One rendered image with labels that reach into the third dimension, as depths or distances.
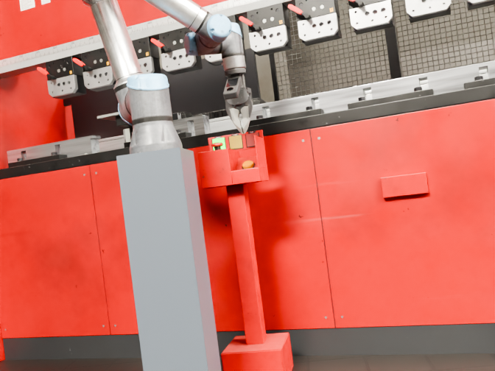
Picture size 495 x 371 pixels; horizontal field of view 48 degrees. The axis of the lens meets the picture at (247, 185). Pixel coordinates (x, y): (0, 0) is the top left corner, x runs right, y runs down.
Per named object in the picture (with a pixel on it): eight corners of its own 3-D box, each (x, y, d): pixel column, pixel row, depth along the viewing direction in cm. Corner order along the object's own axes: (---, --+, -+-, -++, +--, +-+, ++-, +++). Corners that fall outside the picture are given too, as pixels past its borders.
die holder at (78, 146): (9, 170, 266) (6, 151, 266) (18, 170, 272) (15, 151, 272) (95, 156, 248) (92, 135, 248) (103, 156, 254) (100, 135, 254)
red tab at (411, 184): (383, 198, 191) (380, 177, 191) (384, 197, 192) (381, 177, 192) (428, 193, 185) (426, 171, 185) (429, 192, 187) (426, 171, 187)
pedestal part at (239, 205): (246, 344, 186) (225, 185, 186) (250, 339, 192) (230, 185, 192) (263, 344, 185) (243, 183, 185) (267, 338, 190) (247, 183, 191)
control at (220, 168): (201, 188, 183) (194, 135, 183) (214, 188, 199) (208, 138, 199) (260, 181, 179) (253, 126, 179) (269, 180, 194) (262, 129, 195)
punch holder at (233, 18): (205, 62, 226) (200, 22, 226) (213, 65, 234) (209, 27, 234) (239, 54, 220) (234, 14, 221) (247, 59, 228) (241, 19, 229)
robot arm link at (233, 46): (211, 28, 186) (234, 26, 189) (216, 60, 187) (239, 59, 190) (219, 22, 179) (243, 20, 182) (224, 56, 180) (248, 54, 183)
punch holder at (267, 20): (251, 52, 219) (245, 11, 219) (258, 56, 227) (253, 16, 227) (287, 44, 213) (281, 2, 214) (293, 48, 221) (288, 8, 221)
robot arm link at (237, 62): (241, 54, 181) (217, 58, 182) (244, 68, 181) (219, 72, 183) (246, 57, 188) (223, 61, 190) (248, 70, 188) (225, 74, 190)
